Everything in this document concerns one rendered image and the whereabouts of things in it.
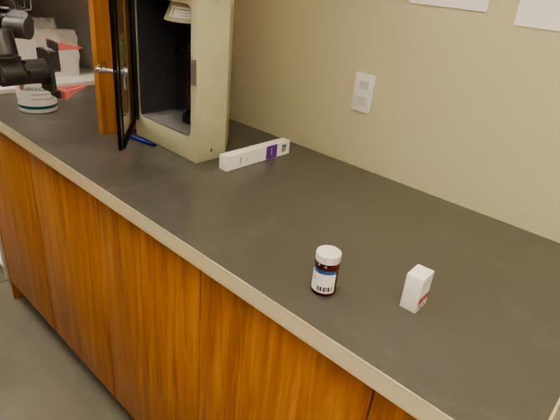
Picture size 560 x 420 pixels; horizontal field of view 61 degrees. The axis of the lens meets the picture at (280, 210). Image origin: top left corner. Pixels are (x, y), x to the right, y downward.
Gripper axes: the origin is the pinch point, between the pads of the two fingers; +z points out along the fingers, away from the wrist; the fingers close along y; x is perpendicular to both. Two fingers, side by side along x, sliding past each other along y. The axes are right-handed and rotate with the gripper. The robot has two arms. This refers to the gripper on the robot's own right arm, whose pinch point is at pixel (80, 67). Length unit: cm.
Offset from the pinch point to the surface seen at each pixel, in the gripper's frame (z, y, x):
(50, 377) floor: -14, -119, 26
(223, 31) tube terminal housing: 32.3, 10.0, -19.3
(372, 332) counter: -1, -27, -95
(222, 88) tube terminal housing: 32.1, -5.6, -19.0
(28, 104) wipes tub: 5, -22, 52
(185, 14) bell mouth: 26.8, 13.4, -9.7
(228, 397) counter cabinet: -5, -64, -65
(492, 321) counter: 19, -28, -108
